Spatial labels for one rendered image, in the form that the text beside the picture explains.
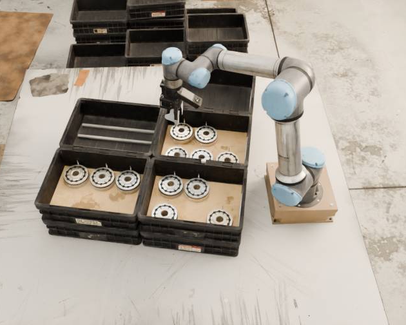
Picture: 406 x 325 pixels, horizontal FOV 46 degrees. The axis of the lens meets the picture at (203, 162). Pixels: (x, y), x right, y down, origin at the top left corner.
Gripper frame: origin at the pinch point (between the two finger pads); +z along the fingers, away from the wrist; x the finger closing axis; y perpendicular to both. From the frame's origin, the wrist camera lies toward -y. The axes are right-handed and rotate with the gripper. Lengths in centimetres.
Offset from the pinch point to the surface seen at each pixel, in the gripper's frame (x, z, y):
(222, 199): 27.2, 13.8, -24.8
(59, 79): -38, 26, 78
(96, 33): -122, 59, 94
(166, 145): 4.2, 13.9, 5.3
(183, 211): 36.2, 13.8, -11.0
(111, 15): -145, 59, 92
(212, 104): -26.0, 14.0, -9.1
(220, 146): -1.0, 13.9, -18.1
